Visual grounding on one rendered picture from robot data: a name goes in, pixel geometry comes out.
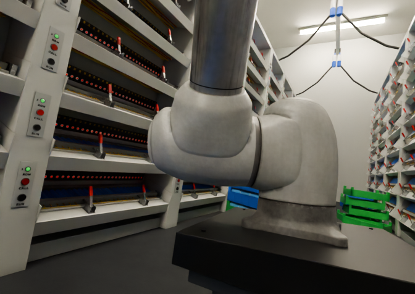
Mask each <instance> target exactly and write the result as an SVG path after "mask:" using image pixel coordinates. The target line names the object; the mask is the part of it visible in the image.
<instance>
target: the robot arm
mask: <svg viewBox="0 0 415 294"><path fill-rule="evenodd" d="M187 1H191V0H187ZM258 1H259V0H195V17H194V27H193V44H192V53H191V70H190V80H189V81H187V82H185V83H184V84H183V85H182V86H181V87H180V88H179V89H178V91H177V92H176V93H175V97H174V101H173V104H172V107H165V108H163V109H162V110H160V111H159V112H158V113H157V114H156V115H155V117H154V119H153V121H152V122H151V124H150V126H149V130H148V154H149V158H150V160H151V161H152V163H154V165H155V166H156V167H157V168H158V169H159V170H161V171H163V172H164V173H166V174H168V175H170V176H172V177H175V178H177V179H180V180H184V181H187V182H193V183H200V184H205V185H215V186H224V187H251V188H254V189H257V190H259V198H258V206H257V211H256V212H255V213H254V214H253V215H252V216H249V217H245V218H242V220H241V226H242V227H244V228H247V229H254V230H262V231H266V232H272V233H277V234H281V235H287V236H291V237H296V238H302V239H306V240H312V241H315V242H321V243H325V244H328V245H332V246H337V247H342V248H347V247H348V238H347V237H346V236H345V235H344V234H342V233H341V229H342V225H341V223H339V222H337V213H336V197H337V188H338V147H337V138H336V134H335V130H334V127H333V124H332V121H331V119H330V117H329V115H328V113H327V111H326V110H325V109H324V108H323V107H322V106H321V105H320V104H319V103H318V102H316V101H314V100H311V99H308V98H285V99H282V100H280V101H276V102H274V103H272V104H271V105H270V106H268V107H267V108H266V109H265V110H264V113H263V115H261V116H257V117H254V116H252V102H251V99H250V98H249V96H248V94H247V92H246V91H245V89H244V88H243V82H244V78H245V72H246V65H247V61H248V54H249V48H250V44H251V38H252V34H253V28H254V21H255V17H256V11H257V7H258Z"/></svg>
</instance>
